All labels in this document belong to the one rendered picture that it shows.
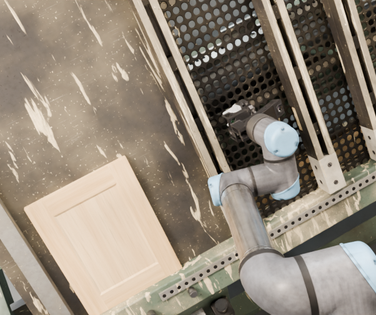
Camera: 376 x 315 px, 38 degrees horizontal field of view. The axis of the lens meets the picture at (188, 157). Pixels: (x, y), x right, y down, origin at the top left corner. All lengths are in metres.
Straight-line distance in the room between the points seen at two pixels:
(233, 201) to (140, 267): 0.54
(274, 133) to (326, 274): 0.40
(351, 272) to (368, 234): 1.55
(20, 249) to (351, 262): 0.93
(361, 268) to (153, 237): 0.80
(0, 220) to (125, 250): 0.37
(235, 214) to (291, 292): 0.28
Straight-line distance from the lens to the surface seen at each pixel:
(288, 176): 1.33
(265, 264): 1.02
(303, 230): 1.80
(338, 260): 1.01
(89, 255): 1.64
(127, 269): 1.68
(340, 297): 1.01
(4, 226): 1.56
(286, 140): 1.28
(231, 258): 1.72
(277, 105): 1.49
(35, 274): 1.62
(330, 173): 1.74
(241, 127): 1.40
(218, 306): 1.78
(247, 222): 1.15
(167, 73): 1.47
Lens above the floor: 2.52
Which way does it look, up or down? 60 degrees down
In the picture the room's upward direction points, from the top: 14 degrees counter-clockwise
